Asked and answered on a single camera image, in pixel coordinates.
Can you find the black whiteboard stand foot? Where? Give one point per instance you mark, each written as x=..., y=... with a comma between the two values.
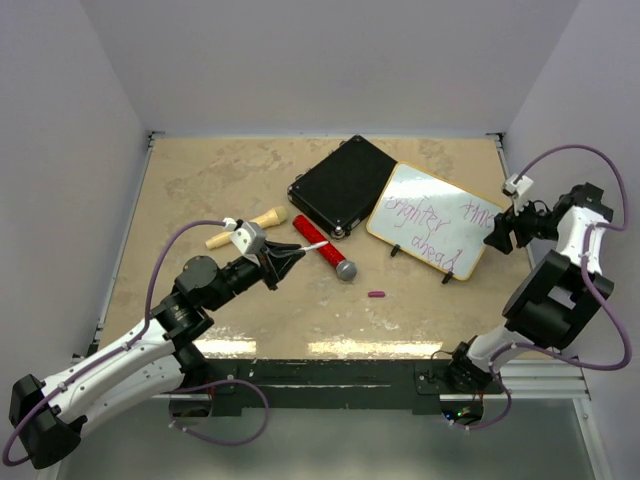
x=395, y=250

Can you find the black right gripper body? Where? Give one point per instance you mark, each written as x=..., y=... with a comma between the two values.
x=523, y=226

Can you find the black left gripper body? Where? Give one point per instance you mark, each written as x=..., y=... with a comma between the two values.
x=266, y=268

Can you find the black ribbed carrying case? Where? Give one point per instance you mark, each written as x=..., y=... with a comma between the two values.
x=342, y=190

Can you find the red glitter microphone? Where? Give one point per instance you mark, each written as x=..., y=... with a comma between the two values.
x=345, y=269

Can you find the white marker pen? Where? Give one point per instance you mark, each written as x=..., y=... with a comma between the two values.
x=314, y=246

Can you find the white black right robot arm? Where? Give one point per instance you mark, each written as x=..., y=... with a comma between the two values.
x=553, y=304

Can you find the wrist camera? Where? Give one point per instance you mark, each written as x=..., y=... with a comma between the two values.
x=247, y=236
x=517, y=189

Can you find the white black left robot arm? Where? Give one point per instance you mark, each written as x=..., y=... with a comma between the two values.
x=50, y=416

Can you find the yellow framed whiteboard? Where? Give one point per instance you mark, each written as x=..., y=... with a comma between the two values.
x=433, y=220

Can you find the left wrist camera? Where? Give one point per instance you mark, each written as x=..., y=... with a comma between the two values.
x=247, y=236

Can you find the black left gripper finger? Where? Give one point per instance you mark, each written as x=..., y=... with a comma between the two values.
x=283, y=262
x=282, y=249

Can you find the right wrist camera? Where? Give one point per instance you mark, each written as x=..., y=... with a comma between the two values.
x=517, y=189

